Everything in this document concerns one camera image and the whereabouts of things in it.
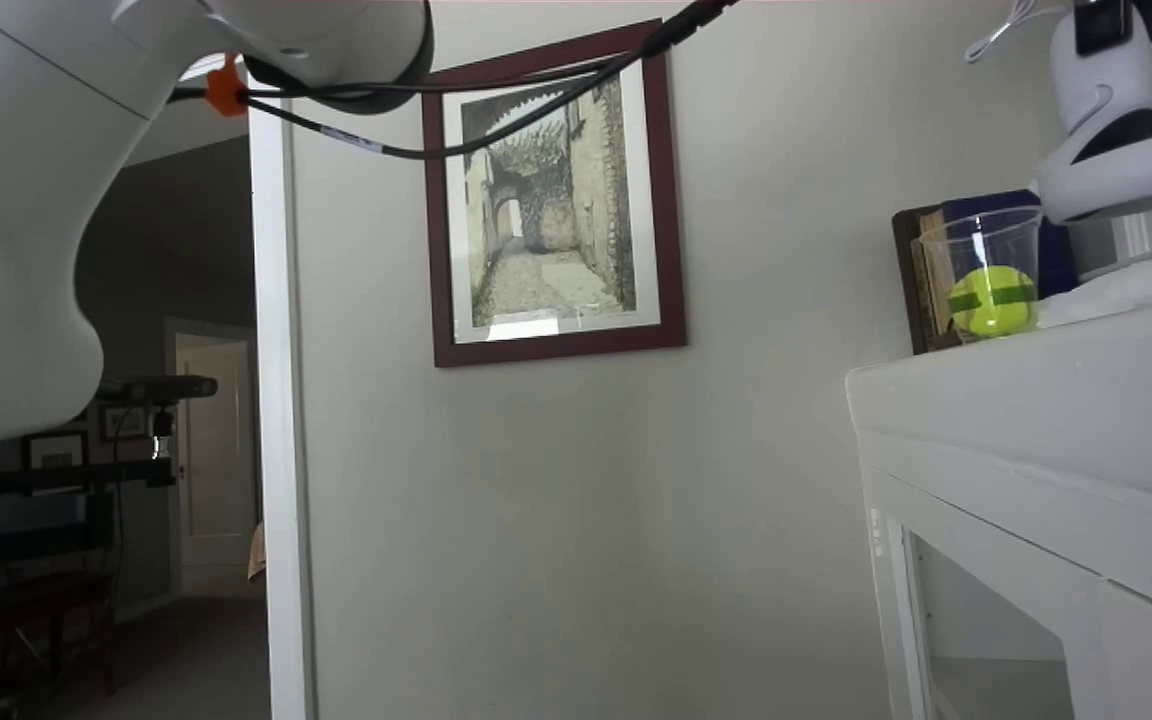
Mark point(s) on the white door post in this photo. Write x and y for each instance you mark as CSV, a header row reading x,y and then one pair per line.
x,y
282,401

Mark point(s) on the small framed picture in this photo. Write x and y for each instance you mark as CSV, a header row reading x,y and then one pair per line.
x,y
127,420
59,451

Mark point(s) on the yellow tennis ball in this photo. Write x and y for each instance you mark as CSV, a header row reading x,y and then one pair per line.
x,y
995,304

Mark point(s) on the white crumpled cloth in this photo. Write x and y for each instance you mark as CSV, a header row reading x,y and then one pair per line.
x,y
1123,291

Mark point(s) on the dark blue book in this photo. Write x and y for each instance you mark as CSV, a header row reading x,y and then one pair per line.
x,y
1002,200

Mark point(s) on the white cabinet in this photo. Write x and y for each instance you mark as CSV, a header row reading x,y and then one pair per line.
x,y
1043,412

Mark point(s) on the red framed picture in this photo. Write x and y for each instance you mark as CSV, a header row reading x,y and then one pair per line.
x,y
434,200

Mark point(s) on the dark wooden furniture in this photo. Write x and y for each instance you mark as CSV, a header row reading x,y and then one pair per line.
x,y
28,535

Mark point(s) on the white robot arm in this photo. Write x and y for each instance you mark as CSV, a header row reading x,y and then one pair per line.
x,y
19,200

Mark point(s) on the white interior door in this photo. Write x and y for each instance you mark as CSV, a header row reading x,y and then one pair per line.
x,y
216,467

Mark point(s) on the white glass cabinet door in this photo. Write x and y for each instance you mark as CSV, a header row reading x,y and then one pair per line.
x,y
899,584

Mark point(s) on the clear plastic cup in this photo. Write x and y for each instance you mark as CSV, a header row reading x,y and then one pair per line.
x,y
999,242

